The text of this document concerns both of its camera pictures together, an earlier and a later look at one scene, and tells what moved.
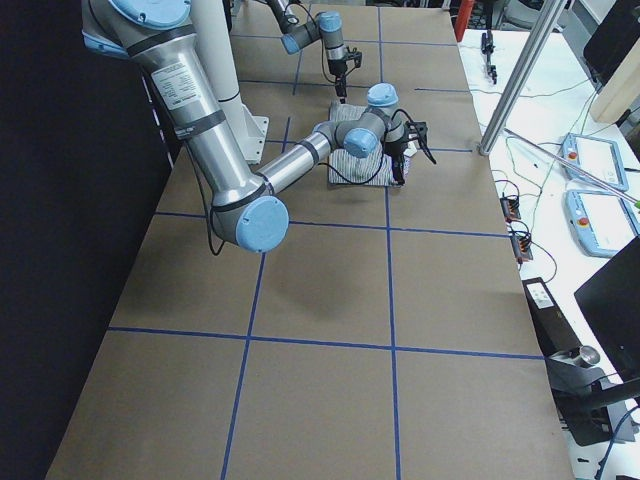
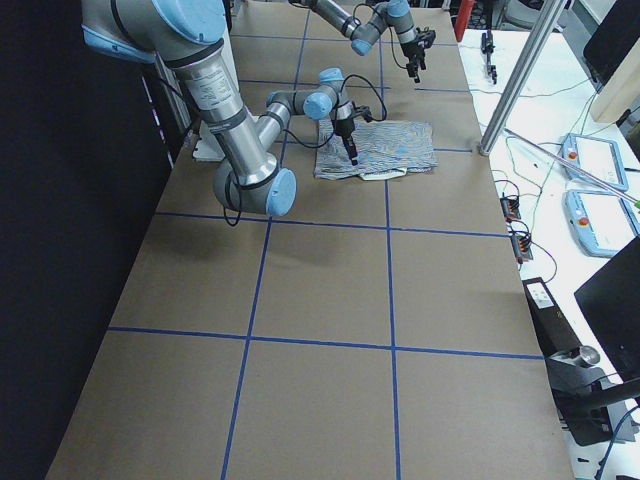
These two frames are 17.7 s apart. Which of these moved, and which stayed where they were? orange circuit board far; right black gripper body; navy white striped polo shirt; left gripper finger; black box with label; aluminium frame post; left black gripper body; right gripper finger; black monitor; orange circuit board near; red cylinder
Moved: navy white striped polo shirt; left black gripper body; right gripper finger; left gripper finger; right black gripper body
Stayed: aluminium frame post; orange circuit board far; orange circuit board near; black monitor; black box with label; red cylinder
